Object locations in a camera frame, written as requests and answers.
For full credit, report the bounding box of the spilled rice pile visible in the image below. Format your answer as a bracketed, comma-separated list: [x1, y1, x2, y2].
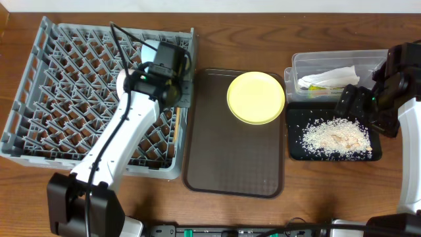
[299, 118, 373, 159]

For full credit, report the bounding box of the light blue bowl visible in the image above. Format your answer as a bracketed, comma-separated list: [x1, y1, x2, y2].
[141, 39, 160, 63]

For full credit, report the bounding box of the green snack wrapper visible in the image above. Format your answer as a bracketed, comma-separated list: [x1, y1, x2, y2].
[309, 86, 344, 98]

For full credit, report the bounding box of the yellow plate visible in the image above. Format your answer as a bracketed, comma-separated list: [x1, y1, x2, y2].
[226, 72, 285, 125]

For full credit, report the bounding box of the grey dishwasher rack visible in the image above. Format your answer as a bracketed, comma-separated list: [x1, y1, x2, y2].
[1, 18, 197, 179]

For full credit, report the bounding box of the black waste bin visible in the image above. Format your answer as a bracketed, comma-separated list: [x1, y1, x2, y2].
[286, 102, 382, 161]

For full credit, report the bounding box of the wooden chopstick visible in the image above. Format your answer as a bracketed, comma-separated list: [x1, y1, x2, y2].
[173, 107, 182, 143]

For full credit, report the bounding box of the brown plastic tray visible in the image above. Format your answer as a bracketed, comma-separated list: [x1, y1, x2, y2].
[182, 68, 287, 199]

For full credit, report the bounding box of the clear plastic bin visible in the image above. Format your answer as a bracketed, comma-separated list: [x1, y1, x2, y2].
[284, 49, 387, 103]

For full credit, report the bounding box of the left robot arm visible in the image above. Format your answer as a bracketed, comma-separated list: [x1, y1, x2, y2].
[47, 41, 193, 236]

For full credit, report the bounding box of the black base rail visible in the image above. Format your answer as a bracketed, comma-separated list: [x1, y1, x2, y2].
[141, 223, 364, 237]

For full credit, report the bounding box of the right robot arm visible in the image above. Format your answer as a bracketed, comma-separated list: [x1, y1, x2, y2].
[330, 41, 420, 236]

